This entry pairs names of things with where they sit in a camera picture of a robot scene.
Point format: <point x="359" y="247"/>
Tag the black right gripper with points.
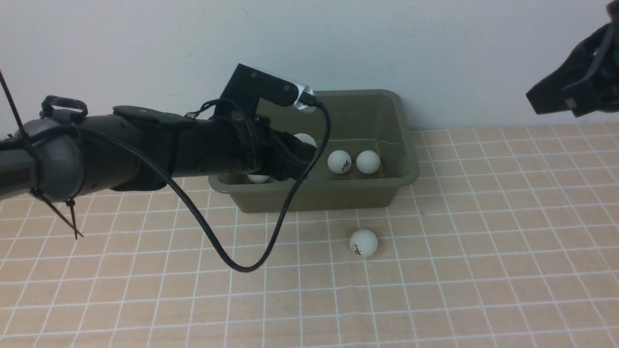
<point x="588" y="81"/>

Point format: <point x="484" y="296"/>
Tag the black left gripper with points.
<point x="271" y="152"/>

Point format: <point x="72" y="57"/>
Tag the white ping-pong ball with logo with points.
<point x="364" y="243"/>

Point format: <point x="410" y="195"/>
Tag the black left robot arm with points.
<point x="65" y="154"/>

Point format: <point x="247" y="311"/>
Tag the olive green plastic bin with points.
<point x="361" y="120"/>

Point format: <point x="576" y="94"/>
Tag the beige checkered tablecloth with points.
<point x="508" y="239"/>

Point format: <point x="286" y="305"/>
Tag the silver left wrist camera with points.
<point x="248" y="86"/>

